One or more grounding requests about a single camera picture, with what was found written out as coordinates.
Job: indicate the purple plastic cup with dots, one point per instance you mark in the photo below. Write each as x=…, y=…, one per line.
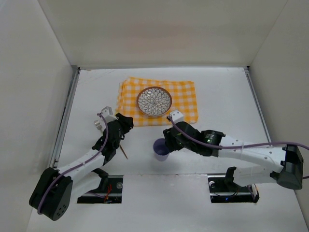
x=161, y=151

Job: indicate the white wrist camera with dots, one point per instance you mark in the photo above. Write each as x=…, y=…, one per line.
x=176, y=116
x=108, y=115

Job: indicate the yellow white checkered cloth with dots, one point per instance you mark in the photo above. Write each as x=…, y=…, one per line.
x=183, y=95

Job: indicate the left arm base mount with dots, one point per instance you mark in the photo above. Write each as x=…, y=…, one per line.
x=109, y=190

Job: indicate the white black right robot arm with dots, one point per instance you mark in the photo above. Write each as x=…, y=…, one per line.
x=280, y=162

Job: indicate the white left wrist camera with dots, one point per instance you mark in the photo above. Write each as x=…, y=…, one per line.
x=108, y=115

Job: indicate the floral plate with brown rim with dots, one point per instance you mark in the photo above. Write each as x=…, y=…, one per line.
x=154, y=101

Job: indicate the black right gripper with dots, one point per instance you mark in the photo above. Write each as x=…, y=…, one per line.
x=170, y=139

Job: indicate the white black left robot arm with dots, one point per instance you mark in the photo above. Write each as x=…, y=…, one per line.
x=55, y=188

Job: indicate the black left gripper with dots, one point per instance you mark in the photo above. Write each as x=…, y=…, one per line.
x=115, y=132

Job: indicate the silver metal fork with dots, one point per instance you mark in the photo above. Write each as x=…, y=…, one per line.
x=98, y=126

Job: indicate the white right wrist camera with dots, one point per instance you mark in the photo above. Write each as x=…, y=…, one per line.
x=176, y=116

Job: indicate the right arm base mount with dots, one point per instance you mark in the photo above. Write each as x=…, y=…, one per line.
x=224, y=190

